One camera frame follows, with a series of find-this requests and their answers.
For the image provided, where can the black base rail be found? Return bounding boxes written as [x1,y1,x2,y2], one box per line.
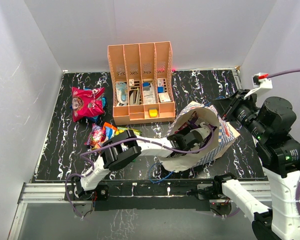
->
[64,178,273,213]

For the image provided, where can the blue eraser block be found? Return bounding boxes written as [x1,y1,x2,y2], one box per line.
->
[142,82,151,91]

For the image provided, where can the small pink snack packet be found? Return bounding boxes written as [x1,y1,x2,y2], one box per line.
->
[176,122,193,135]

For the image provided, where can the white red small box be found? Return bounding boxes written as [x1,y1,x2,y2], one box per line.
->
[158,92,171,103]

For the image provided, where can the blue snack box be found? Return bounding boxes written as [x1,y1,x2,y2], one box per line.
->
[105,126,117,140]

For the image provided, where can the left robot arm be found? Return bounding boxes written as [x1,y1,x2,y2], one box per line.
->
[72,127,209,200]

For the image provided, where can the pink red snack packet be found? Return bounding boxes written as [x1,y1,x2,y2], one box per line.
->
[71,86,106,123]

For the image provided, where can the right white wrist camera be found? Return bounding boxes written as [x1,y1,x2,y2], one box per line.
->
[243,72,273,100]

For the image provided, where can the green snack packet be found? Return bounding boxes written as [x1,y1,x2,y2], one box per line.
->
[115,126,142,136]

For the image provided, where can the purple Fox's candy bag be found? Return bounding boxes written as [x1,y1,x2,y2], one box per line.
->
[85,123,105,147]

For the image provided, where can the light blue tape dispenser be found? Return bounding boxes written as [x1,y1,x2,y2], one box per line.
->
[115,81,128,105]

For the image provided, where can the purple snack packet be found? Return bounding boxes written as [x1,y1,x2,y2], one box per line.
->
[188,111,204,129]

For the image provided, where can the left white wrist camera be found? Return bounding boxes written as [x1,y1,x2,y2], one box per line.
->
[196,122,217,141]

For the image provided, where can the orange desk organizer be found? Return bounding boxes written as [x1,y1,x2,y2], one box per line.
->
[107,41,176,125]

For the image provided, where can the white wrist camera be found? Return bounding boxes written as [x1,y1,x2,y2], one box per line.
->
[243,72,273,100]
[196,122,217,141]

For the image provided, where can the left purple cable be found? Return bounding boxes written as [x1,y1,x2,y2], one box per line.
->
[64,123,215,219]

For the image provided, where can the orange Fox's candy bag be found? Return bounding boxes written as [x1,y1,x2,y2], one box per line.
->
[96,122,116,148]

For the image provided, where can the blue checkered paper bag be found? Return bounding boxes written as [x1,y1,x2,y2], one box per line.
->
[148,101,240,183]

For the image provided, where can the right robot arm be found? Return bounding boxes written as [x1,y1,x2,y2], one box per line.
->
[212,89,300,240]

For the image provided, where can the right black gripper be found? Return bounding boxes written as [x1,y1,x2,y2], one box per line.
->
[211,88,268,139]

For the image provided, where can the yellow orange sticky notes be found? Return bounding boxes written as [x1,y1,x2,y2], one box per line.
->
[148,108,158,118]

